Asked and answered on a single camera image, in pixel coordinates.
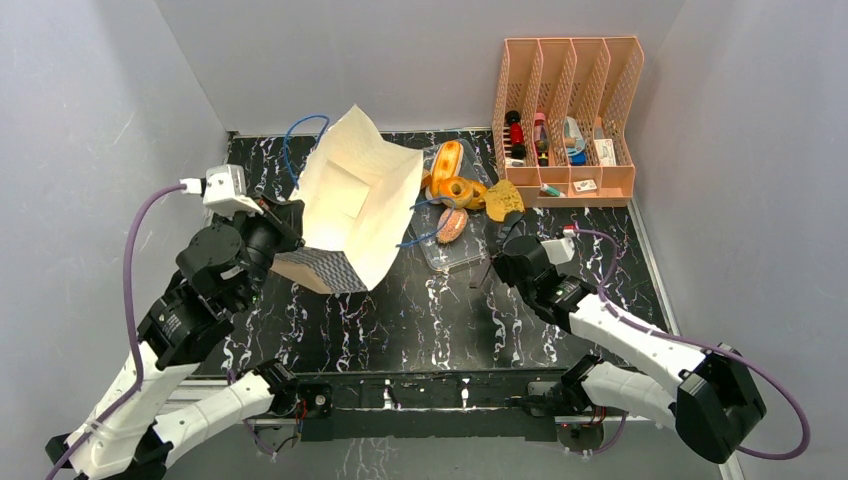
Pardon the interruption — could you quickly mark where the small orange fake bread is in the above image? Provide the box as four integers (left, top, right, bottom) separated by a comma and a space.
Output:
436, 208, 469, 244

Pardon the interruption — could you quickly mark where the aluminium front rail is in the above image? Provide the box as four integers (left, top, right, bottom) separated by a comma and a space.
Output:
127, 374, 729, 427

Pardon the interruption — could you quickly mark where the blue tape roll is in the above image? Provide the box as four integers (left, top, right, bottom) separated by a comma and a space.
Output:
563, 116, 587, 166

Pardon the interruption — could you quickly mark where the green tipped tube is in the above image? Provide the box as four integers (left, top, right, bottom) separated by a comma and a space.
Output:
539, 183, 567, 198

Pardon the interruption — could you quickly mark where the pale bagel fake bread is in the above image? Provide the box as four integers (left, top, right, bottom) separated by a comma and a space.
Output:
438, 176, 474, 209

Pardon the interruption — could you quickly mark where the round yellow fake bun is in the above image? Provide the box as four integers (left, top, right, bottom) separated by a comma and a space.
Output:
465, 180, 488, 210

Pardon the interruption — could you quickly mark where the checkered paper bread bag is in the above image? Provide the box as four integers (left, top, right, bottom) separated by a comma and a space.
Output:
271, 105, 424, 294

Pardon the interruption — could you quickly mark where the red black dumbbell toy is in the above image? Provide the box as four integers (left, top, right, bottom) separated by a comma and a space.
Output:
505, 110, 527, 160

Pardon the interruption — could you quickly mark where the red pink bottle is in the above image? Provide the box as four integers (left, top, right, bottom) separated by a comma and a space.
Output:
533, 112, 549, 167

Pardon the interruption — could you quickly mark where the clear plastic tray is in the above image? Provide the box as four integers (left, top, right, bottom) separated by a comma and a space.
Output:
409, 139, 494, 271

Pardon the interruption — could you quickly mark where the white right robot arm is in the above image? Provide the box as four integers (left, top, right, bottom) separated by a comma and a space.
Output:
490, 212, 767, 464

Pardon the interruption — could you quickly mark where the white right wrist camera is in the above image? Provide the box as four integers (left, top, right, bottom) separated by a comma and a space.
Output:
541, 226, 577, 266

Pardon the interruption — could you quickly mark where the peach desk file organizer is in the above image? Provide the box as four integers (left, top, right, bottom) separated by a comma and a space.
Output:
492, 36, 645, 208

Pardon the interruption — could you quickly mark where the yellow fake bread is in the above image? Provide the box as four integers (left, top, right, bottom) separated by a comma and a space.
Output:
425, 140, 464, 200

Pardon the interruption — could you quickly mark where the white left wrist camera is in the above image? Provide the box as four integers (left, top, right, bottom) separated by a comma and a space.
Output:
179, 164, 263, 218

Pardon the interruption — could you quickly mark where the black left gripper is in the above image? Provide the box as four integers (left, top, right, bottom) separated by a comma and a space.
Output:
223, 190, 309, 309

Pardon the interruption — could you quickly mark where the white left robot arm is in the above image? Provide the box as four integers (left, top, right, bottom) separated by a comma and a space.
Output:
45, 197, 304, 479

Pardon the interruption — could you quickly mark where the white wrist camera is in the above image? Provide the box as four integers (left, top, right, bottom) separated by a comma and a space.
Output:
541, 226, 577, 266
179, 164, 263, 218

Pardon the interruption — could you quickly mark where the white small box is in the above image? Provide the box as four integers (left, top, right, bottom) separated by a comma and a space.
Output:
593, 116, 617, 167

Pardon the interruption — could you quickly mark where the small white card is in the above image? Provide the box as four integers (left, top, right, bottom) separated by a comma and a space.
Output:
572, 179, 598, 195

